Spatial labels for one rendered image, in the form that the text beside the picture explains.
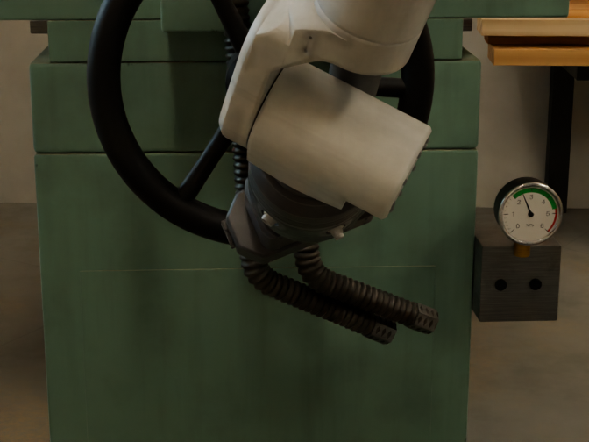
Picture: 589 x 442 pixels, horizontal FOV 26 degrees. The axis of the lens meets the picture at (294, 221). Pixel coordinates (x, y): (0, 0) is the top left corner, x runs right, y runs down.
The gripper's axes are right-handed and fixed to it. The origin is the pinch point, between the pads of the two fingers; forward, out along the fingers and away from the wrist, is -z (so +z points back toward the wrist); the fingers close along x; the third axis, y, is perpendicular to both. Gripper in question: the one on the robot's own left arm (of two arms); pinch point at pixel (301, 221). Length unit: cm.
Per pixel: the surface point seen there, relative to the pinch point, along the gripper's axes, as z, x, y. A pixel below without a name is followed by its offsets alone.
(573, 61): -195, 107, 55
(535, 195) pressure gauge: -18.0, 24.4, -2.1
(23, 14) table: -15.0, -14.4, 32.0
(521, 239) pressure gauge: -20.3, 21.9, -5.2
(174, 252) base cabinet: -27.0, -9.1, 7.8
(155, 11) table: -14.9, -2.7, 27.6
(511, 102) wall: -249, 107, 65
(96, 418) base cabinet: -35.8, -22.7, -3.6
